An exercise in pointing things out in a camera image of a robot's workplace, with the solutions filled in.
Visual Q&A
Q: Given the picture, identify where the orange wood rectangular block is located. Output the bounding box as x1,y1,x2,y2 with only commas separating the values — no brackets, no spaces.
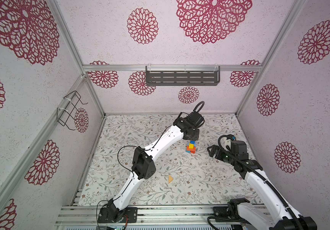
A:
186,146,197,154

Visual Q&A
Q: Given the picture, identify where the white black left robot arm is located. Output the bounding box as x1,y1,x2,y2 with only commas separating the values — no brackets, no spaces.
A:
97,111,204,223

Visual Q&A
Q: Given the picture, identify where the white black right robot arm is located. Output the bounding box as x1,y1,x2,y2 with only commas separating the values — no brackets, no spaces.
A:
207,135,318,230

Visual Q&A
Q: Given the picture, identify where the natural wood triangle block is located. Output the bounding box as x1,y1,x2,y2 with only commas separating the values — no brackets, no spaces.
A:
168,175,174,184

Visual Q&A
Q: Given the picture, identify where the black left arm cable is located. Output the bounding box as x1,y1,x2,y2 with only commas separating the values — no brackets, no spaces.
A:
95,101,205,228

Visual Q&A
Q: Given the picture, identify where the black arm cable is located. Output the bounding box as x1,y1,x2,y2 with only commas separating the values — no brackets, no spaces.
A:
95,101,205,228
207,134,305,230

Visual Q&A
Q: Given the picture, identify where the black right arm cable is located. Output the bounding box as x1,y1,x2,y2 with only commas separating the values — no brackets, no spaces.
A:
207,134,305,230

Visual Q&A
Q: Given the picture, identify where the dark grey wall shelf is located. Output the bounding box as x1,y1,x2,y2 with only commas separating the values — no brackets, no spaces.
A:
145,66,221,86

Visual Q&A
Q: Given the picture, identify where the black wire wall rack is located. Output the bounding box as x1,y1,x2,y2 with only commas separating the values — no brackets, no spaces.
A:
56,91,89,133

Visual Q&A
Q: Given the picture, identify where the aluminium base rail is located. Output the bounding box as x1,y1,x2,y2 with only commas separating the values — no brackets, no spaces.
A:
54,204,227,227

